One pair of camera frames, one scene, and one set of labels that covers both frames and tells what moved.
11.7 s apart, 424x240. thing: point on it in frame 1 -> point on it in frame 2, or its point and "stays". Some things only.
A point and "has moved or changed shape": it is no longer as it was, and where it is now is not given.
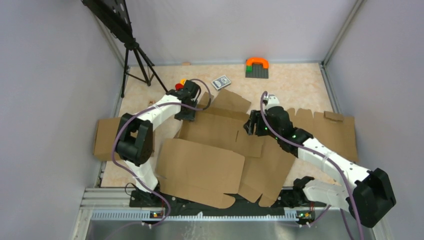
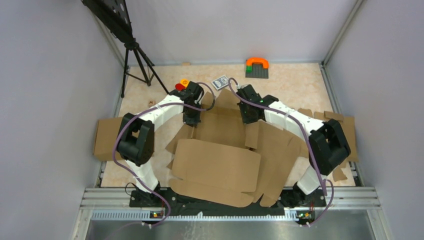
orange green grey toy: [256, 67] stays
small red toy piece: [179, 86] stays
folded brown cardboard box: [107, 130] stays
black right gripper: [256, 117] -> [245, 120]
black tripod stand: [112, 15] stays
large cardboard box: [213, 159] has moved or changed shape
